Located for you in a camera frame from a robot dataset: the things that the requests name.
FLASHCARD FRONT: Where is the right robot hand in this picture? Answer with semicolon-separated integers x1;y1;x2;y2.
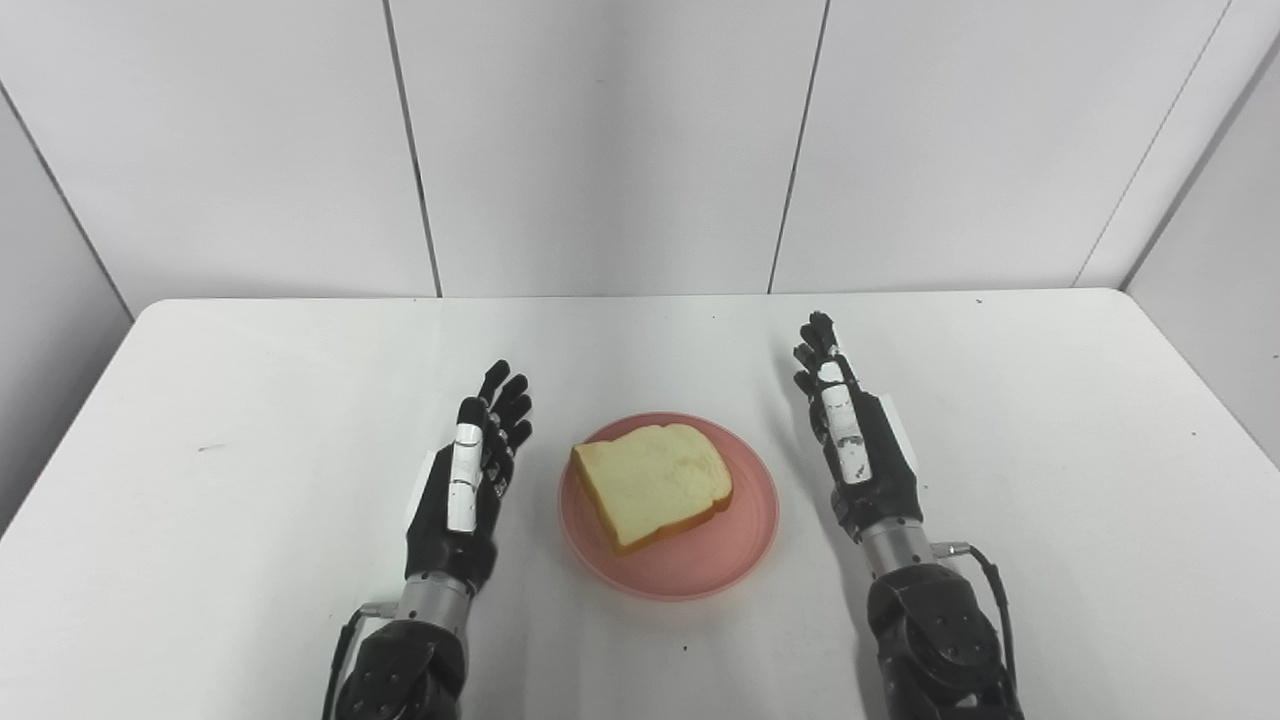
792;311;925;545

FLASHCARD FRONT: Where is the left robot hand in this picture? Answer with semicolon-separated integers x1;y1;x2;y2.
404;360;534;595

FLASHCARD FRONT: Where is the slice of bread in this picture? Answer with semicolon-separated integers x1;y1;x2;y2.
570;423;734;557

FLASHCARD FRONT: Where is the pink plate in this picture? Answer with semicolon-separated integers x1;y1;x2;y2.
557;411;781;602

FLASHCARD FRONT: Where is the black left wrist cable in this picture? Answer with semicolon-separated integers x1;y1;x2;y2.
322;602;401;720

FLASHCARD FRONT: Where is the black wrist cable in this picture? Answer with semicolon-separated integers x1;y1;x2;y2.
932;542;1019;701
322;602;401;720

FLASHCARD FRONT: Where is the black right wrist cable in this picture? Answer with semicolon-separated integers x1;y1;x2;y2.
932;542;1019;701

